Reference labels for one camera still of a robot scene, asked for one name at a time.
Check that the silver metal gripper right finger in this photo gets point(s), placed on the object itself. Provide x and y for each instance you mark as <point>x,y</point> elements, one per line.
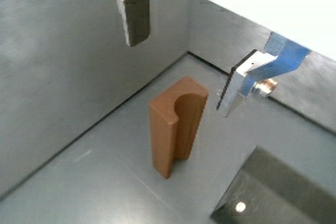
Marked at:
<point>252,74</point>

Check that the black curved fixture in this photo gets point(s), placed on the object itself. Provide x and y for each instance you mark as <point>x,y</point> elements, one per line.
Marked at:
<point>270,194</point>

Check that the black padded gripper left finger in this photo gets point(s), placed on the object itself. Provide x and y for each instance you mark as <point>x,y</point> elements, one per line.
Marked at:
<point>135,12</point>

